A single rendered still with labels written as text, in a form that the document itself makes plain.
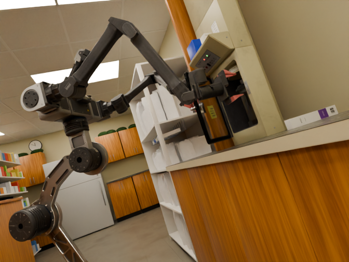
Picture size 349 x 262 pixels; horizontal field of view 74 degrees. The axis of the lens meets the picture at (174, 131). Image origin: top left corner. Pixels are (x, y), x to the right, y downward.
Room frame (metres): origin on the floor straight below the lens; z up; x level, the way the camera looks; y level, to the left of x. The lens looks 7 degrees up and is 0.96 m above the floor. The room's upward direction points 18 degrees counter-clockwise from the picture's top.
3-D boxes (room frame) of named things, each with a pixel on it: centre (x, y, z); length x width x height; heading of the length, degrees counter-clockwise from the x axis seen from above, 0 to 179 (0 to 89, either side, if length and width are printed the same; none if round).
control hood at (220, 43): (1.26, -0.32, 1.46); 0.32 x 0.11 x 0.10; 18
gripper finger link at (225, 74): (1.00, -0.29, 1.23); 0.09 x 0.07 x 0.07; 108
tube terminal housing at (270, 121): (1.32, -0.49, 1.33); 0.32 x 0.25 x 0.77; 18
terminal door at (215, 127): (1.29, -0.23, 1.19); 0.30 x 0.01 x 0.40; 145
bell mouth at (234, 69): (1.29, -0.47, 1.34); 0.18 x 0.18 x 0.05
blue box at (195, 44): (1.34, -0.29, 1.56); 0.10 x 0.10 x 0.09; 18
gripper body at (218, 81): (0.97, -0.23, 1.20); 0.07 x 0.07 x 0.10; 18
